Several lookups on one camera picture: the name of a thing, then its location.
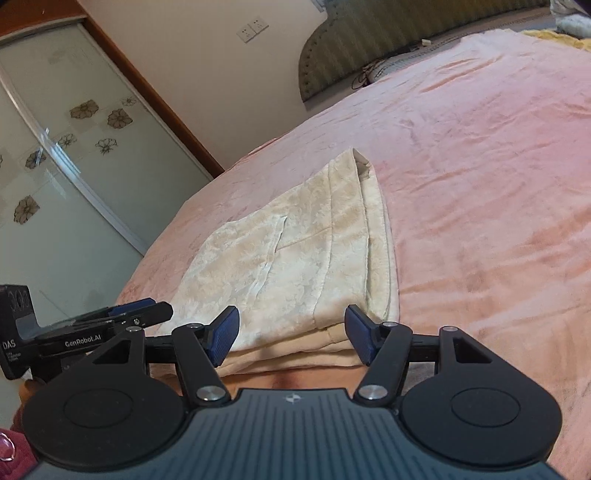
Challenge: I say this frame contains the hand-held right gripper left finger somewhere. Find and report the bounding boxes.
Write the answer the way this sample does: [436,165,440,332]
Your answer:
[90,305,241,409]

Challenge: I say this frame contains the pink bed blanket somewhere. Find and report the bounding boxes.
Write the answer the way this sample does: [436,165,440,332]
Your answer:
[113,28,591,480]

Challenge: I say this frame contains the frosted glass flowered wardrobe door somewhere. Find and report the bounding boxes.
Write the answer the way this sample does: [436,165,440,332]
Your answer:
[0,65,148,317]
[0,21,215,254]

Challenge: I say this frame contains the black cable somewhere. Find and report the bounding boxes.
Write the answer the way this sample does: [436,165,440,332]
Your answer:
[351,61,386,92]

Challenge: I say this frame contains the olive green padded headboard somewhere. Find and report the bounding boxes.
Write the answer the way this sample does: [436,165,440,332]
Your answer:
[298,0,557,104]

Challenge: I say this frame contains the yellow blanket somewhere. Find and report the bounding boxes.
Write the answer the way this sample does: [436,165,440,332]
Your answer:
[522,28,591,51]

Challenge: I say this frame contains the white wall socket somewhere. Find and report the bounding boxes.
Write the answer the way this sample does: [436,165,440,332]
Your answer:
[236,16,269,44]

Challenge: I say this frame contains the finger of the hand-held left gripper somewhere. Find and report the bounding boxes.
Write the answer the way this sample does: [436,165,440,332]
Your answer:
[108,298,156,319]
[122,301,174,330]

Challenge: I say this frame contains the cream patterned pants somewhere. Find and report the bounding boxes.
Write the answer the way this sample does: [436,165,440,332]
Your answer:
[154,147,400,370]

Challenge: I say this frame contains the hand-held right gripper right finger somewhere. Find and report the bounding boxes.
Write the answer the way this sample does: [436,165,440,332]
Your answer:
[344,305,497,409]

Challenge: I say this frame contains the brown wooden wardrobe frame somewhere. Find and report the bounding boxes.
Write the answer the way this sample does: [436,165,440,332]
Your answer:
[78,10,227,182]

